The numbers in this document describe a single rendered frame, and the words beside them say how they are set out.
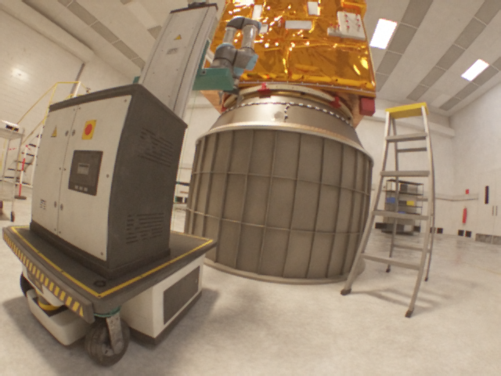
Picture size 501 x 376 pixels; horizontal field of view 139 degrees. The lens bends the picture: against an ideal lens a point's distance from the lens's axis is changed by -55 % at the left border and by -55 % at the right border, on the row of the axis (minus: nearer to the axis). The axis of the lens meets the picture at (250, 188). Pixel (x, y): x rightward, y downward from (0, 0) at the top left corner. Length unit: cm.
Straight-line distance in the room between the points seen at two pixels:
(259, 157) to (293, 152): 26
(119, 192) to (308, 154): 136
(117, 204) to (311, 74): 206
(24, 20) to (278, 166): 837
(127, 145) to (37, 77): 769
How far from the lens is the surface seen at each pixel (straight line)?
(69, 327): 76
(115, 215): 56
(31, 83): 806
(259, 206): 155
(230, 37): 161
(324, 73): 226
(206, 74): 120
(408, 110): 196
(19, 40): 834
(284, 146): 160
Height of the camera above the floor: 58
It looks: 3 degrees up
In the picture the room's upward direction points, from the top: 8 degrees clockwise
